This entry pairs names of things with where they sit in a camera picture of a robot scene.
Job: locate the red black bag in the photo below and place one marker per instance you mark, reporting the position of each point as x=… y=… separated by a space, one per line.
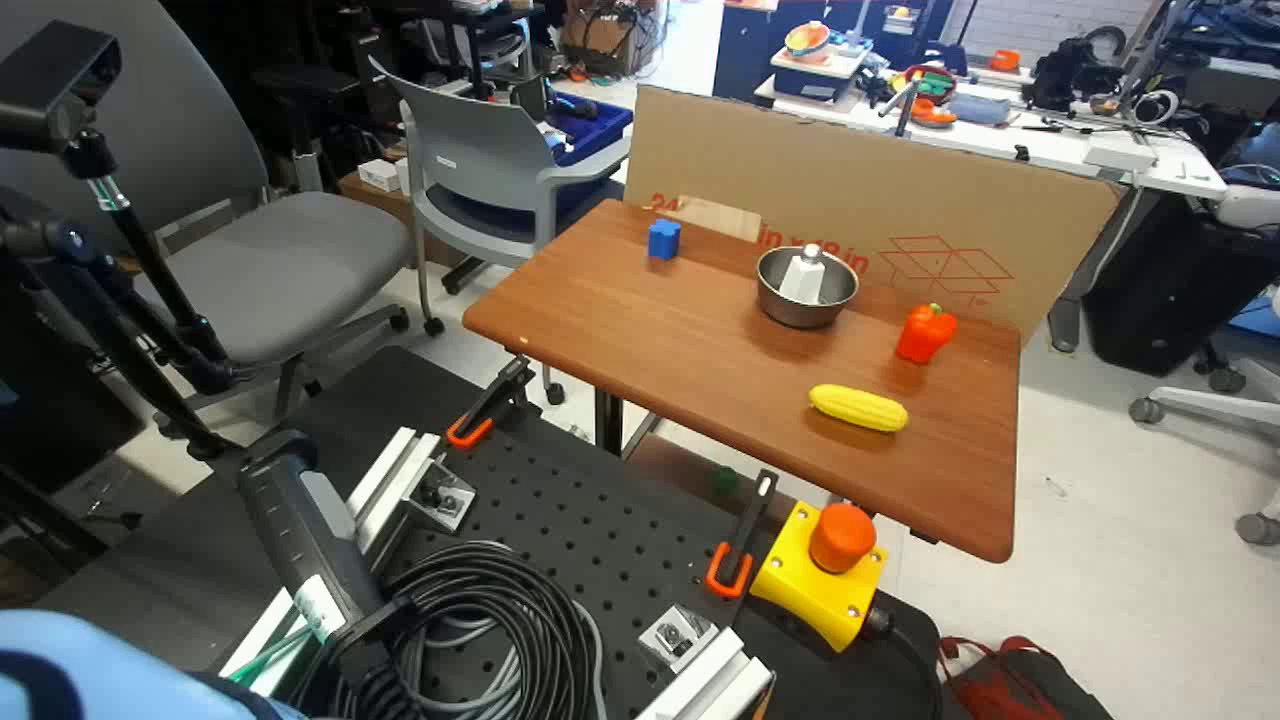
x=1020 y=682

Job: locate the dark grey padded office chair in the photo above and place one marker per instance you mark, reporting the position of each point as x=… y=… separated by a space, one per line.
x=267 y=267

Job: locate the blue plastic bin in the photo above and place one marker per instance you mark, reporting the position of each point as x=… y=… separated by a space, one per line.
x=587 y=125

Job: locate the blue cube block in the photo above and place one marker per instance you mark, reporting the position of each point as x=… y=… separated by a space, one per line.
x=664 y=240

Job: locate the small white bottle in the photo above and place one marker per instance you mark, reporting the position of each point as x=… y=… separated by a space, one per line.
x=807 y=272

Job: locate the grey power supply box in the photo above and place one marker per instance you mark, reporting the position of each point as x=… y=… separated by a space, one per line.
x=313 y=524

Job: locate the aluminium profile rail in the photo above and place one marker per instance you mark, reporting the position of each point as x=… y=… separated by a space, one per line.
x=706 y=672
x=380 y=485

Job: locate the metal bowl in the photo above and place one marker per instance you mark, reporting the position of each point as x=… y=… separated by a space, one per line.
x=791 y=306

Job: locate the blue cloth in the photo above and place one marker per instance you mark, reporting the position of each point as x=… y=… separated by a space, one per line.
x=83 y=672

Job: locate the white cluttered desk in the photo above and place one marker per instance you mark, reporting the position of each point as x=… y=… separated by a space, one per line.
x=1064 y=142

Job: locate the orange cup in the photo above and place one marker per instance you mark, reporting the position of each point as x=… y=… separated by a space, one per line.
x=926 y=335

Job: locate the light grey plastic chair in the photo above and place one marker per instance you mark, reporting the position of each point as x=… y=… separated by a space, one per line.
x=485 y=165

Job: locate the black camera on stand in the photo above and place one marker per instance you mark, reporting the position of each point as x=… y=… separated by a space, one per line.
x=60 y=82

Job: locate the black suitcase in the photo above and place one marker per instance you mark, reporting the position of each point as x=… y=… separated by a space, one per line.
x=1174 y=287

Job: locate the yellow emergency stop box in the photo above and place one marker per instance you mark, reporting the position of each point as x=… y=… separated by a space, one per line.
x=812 y=581

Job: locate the brown cardboard board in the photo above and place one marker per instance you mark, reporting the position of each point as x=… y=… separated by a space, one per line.
x=800 y=161

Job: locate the orange black bar clamp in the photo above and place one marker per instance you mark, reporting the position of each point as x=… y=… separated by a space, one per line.
x=736 y=544
x=485 y=405

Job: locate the box with toy food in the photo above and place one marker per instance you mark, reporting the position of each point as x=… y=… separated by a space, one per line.
x=821 y=66

